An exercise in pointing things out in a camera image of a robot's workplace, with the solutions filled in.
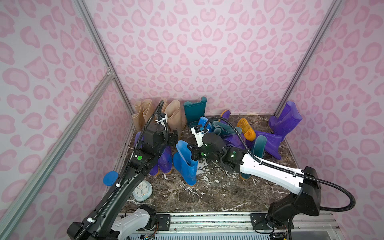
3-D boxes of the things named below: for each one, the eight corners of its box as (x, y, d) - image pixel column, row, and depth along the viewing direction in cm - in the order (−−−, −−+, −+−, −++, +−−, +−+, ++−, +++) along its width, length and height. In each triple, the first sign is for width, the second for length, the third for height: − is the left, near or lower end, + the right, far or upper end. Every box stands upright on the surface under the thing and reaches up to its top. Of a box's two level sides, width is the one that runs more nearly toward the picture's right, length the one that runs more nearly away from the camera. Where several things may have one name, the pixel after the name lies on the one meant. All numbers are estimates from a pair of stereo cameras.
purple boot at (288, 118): (273, 145, 104) (291, 119, 84) (267, 122, 118) (282, 95, 97) (281, 146, 104) (302, 119, 83) (275, 123, 117) (291, 95, 97)
